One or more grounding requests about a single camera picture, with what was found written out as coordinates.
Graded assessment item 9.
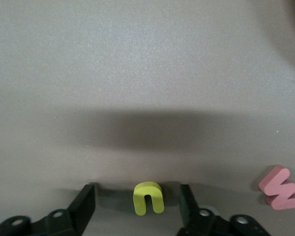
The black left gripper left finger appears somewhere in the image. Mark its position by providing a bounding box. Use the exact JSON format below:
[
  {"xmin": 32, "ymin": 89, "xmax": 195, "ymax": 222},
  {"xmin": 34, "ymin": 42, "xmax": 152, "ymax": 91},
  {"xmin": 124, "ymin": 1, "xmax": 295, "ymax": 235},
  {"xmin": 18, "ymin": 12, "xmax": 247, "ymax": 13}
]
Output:
[{"xmin": 0, "ymin": 183, "xmax": 96, "ymax": 236}]

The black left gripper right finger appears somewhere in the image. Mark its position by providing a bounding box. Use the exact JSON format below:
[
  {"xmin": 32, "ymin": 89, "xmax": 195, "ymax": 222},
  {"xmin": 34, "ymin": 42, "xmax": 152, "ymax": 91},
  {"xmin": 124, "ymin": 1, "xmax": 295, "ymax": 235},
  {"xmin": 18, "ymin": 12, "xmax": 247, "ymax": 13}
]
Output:
[{"xmin": 176, "ymin": 184, "xmax": 271, "ymax": 236}]

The yellow foam letter n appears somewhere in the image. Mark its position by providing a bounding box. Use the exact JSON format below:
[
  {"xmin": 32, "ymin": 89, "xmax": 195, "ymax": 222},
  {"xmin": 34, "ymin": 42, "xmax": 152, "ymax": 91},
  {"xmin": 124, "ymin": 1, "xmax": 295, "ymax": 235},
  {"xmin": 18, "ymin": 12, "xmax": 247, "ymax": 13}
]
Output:
[{"xmin": 133, "ymin": 181, "xmax": 165, "ymax": 216}]

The pink foam letter w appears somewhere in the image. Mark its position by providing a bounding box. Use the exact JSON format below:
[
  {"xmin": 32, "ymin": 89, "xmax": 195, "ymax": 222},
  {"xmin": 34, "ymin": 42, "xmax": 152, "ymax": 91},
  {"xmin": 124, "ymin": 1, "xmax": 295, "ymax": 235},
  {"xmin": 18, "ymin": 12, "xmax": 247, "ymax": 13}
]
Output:
[{"xmin": 258, "ymin": 165, "xmax": 295, "ymax": 210}]

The brown table cover mat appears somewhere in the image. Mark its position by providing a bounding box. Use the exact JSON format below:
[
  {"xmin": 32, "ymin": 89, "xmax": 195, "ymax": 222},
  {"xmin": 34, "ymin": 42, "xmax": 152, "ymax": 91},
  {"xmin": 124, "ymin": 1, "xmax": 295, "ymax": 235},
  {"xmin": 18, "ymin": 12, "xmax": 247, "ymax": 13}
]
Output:
[{"xmin": 0, "ymin": 0, "xmax": 295, "ymax": 236}]

